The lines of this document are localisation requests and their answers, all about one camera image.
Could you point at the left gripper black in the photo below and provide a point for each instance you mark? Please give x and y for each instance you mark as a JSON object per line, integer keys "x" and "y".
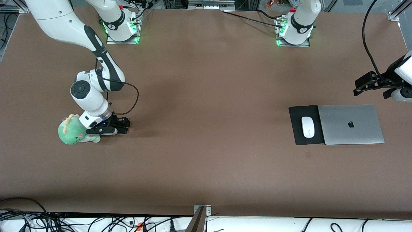
{"x": 389, "y": 76}

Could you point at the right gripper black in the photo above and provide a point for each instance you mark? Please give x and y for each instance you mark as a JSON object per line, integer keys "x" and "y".
{"x": 115, "y": 121}

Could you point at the white computer mouse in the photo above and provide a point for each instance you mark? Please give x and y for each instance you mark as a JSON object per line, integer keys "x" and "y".
{"x": 308, "y": 127}

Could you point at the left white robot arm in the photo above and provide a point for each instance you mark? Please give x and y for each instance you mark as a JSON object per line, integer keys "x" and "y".
{"x": 301, "y": 22}

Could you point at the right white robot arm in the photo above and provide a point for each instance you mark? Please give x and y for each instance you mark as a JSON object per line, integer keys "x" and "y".
{"x": 61, "y": 22}

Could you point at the black mouse pad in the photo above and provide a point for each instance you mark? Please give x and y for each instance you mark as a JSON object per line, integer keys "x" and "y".
{"x": 294, "y": 129}

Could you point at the silver closed laptop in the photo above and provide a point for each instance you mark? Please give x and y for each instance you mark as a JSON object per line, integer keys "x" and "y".
{"x": 341, "y": 129}

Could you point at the green dinosaur plush toy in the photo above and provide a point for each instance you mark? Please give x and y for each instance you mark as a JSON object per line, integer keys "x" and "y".
{"x": 72, "y": 132}

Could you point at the grey side panel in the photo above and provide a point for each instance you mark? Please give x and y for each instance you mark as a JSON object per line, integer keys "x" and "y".
{"x": 407, "y": 38}

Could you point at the grey power strip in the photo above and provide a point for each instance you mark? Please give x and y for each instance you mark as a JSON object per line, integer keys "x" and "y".
{"x": 210, "y": 4}

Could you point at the aluminium frame profile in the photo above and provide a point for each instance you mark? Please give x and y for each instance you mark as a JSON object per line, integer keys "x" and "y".
{"x": 17, "y": 10}
{"x": 394, "y": 15}

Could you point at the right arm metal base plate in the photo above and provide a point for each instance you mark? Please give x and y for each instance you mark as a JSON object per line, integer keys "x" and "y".
{"x": 124, "y": 42}

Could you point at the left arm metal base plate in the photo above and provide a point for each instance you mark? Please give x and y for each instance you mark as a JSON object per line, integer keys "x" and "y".
{"x": 293, "y": 45}

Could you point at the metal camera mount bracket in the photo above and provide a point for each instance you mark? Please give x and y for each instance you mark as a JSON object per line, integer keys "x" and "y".
{"x": 198, "y": 222}

